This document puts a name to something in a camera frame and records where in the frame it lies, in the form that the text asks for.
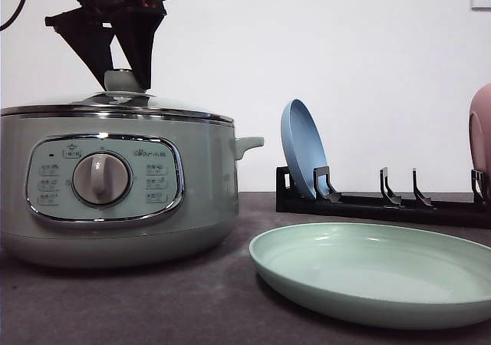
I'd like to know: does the glass lid with green knob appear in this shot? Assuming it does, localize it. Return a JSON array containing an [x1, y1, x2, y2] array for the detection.
[[1, 70, 235, 123]]

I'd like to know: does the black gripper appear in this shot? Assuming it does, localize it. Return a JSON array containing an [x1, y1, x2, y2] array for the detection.
[[44, 0, 168, 90]]

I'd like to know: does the green electric steamer pot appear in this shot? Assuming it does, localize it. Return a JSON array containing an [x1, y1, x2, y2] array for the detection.
[[0, 113, 264, 269]]

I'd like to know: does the black plate rack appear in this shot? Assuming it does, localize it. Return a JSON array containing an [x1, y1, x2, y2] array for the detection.
[[276, 166, 491, 228]]

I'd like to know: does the blue plate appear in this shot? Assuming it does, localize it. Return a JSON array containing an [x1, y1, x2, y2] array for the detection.
[[281, 99, 329, 198]]

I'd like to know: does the pink plate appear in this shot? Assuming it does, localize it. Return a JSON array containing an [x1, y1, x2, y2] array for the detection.
[[469, 84, 491, 186]]

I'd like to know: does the green plate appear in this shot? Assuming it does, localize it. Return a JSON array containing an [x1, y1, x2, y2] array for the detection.
[[249, 222, 491, 330]]

